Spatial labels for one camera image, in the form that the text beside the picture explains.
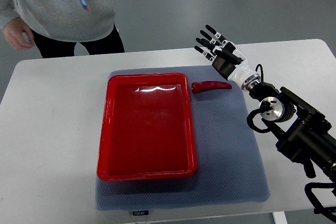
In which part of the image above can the white table leg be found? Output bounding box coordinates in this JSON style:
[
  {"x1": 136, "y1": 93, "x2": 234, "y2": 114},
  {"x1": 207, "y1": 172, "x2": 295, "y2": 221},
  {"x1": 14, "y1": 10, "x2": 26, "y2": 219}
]
[{"x1": 272, "y1": 211, "x2": 288, "y2": 224}]

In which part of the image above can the red plastic tray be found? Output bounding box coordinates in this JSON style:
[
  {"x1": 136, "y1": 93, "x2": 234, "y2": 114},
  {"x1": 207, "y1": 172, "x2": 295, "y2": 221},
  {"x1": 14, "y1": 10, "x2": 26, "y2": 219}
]
[{"x1": 97, "y1": 73, "x2": 197, "y2": 182}]

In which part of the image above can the person's bare hand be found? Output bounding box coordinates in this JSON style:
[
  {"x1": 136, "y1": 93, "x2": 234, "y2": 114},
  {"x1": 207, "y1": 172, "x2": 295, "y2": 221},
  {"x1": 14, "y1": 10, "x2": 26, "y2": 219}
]
[{"x1": 3, "y1": 18, "x2": 35, "y2": 50}]

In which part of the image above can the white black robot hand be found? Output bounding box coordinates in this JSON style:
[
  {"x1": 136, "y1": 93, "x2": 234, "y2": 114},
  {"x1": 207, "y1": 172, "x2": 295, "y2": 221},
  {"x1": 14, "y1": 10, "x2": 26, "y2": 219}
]
[{"x1": 194, "y1": 25, "x2": 258, "y2": 89}]

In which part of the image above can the black cable loop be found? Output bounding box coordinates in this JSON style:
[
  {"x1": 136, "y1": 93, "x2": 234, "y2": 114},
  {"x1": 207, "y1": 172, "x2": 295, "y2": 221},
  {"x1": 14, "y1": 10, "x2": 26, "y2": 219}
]
[{"x1": 304, "y1": 182, "x2": 336, "y2": 222}]

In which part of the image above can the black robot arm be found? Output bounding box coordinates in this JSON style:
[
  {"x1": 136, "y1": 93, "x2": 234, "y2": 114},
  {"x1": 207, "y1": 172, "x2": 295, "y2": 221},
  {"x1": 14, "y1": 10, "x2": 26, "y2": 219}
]
[{"x1": 194, "y1": 25, "x2": 335, "y2": 187}]

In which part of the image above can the grey blue textured mat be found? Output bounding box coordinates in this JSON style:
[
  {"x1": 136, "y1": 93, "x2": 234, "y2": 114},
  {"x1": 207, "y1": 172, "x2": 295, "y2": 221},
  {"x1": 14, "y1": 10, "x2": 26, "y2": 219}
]
[{"x1": 94, "y1": 65, "x2": 271, "y2": 211}]

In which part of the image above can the person in grey sweatshirt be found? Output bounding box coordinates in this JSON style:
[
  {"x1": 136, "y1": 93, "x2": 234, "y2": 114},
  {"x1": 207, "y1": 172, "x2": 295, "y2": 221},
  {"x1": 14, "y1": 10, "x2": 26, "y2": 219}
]
[{"x1": 1, "y1": 0, "x2": 124, "y2": 58}]

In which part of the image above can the red pepper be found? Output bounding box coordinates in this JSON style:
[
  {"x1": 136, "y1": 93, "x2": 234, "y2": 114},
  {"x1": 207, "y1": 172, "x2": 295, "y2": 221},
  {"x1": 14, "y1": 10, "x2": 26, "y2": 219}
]
[{"x1": 191, "y1": 81, "x2": 232, "y2": 94}]

